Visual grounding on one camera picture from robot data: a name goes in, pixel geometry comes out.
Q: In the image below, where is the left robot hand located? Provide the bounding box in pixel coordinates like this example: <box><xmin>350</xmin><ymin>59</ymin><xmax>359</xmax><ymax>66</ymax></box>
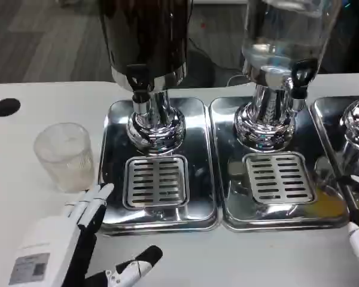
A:
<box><xmin>8</xmin><ymin>182</ymin><xmax>164</xmax><ymax>287</ymax></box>

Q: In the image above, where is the clear ribbed glass cup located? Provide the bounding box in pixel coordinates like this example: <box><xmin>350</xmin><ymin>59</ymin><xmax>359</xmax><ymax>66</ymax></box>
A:
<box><xmin>33</xmin><ymin>122</ymin><xmax>96</xmax><ymax>193</ymax></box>

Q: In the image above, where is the slotted steel drain grid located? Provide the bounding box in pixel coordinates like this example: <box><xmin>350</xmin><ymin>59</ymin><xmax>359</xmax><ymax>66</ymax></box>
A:
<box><xmin>242</xmin><ymin>151</ymin><xmax>317</xmax><ymax>204</ymax></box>
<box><xmin>122</xmin><ymin>155</ymin><xmax>189</xmax><ymax>209</ymax></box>

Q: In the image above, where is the steel dispenser stand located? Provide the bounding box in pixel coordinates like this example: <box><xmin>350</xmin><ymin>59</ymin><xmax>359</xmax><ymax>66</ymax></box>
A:
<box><xmin>338</xmin><ymin>86</ymin><xmax>359</xmax><ymax>180</ymax></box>

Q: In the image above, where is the steel drip tray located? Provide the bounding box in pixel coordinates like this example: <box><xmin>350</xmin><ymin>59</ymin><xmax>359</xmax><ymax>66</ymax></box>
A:
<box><xmin>309</xmin><ymin>95</ymin><xmax>359</xmax><ymax>228</ymax></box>
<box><xmin>98</xmin><ymin>97</ymin><xmax>218</xmax><ymax>236</ymax></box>
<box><xmin>208</xmin><ymin>96</ymin><xmax>351</xmax><ymax>233</ymax></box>

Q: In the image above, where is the black round counter hole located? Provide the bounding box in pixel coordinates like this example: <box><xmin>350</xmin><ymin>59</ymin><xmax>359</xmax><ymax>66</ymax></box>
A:
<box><xmin>0</xmin><ymin>97</ymin><xmax>22</xmax><ymax>118</ymax></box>

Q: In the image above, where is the black dispenser tap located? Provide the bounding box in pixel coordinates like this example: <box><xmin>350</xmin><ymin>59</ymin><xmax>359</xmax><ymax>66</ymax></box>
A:
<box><xmin>125</xmin><ymin>63</ymin><xmax>153</xmax><ymax>116</ymax></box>
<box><xmin>289</xmin><ymin>58</ymin><xmax>320</xmax><ymax>110</ymax></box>

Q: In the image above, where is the dark drink dispenser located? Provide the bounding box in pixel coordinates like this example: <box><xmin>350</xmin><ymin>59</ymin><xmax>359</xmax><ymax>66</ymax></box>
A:
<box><xmin>98</xmin><ymin>0</ymin><xmax>190</xmax><ymax>157</ymax></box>

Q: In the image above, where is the white thin cable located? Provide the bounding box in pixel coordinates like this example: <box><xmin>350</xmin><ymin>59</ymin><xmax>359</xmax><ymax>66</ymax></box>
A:
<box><xmin>226</xmin><ymin>73</ymin><xmax>247</xmax><ymax>88</ymax></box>

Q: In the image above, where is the black floor cable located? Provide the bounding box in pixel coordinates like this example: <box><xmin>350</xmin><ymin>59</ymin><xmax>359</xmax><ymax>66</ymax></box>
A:
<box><xmin>188</xmin><ymin>38</ymin><xmax>243</xmax><ymax>72</ymax></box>

